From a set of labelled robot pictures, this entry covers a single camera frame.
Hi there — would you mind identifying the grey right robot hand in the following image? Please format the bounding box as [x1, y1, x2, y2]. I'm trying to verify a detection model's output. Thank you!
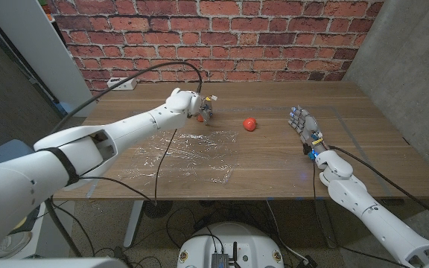
[287, 105, 329, 161]

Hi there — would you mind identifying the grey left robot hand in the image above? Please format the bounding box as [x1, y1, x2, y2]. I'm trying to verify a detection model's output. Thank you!
[198, 95, 215, 126]

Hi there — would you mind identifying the clear plastic wrap sheet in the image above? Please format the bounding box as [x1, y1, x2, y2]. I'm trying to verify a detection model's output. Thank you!
[124, 130, 240, 185]

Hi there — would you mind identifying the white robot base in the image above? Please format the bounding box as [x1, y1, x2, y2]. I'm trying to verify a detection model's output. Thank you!
[177, 222, 285, 268]

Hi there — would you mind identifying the red ball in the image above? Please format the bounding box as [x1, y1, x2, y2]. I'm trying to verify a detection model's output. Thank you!
[242, 117, 258, 132]

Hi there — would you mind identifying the red brick print backdrop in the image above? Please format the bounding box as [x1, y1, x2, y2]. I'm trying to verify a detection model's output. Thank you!
[46, 0, 385, 101]

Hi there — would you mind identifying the white power strip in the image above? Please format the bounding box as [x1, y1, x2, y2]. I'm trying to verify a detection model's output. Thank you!
[107, 77, 138, 92]

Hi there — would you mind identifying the grey table leg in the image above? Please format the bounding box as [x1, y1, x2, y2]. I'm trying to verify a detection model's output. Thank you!
[313, 200, 338, 249]

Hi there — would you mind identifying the black round floor fan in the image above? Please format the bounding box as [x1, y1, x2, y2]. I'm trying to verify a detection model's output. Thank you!
[142, 200, 174, 219]

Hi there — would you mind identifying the white table leg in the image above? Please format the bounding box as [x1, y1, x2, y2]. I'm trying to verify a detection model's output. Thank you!
[123, 200, 144, 248]

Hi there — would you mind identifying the grey electronics box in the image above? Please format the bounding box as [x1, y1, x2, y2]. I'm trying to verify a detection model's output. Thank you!
[210, 252, 231, 268]

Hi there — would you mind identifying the white partition panel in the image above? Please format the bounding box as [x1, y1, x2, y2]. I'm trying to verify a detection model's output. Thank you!
[0, 0, 97, 118]

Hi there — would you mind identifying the white robot torso edge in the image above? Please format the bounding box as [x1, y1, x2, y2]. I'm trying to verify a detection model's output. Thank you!
[0, 256, 130, 268]

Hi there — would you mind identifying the white sneaker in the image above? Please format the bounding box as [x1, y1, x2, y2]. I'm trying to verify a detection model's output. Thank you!
[0, 230, 33, 260]

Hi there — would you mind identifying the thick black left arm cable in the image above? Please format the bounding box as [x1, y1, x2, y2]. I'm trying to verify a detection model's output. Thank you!
[44, 60, 204, 258]

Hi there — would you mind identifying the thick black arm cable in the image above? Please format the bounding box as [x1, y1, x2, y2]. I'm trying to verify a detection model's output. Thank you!
[328, 144, 429, 228]
[44, 60, 204, 258]

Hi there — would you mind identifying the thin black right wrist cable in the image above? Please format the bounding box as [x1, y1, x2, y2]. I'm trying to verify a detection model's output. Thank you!
[312, 159, 407, 267]

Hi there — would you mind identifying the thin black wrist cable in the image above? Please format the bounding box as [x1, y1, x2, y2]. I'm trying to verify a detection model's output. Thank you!
[312, 159, 407, 267]
[79, 128, 179, 206]

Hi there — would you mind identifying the thin black left wrist cable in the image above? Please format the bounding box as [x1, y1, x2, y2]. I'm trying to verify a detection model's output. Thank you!
[79, 128, 179, 206]

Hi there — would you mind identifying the white floor cable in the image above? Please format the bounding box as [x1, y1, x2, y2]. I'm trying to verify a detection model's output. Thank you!
[265, 200, 311, 264]

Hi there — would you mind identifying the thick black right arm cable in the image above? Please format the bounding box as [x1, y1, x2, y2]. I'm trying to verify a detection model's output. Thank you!
[328, 144, 429, 228]

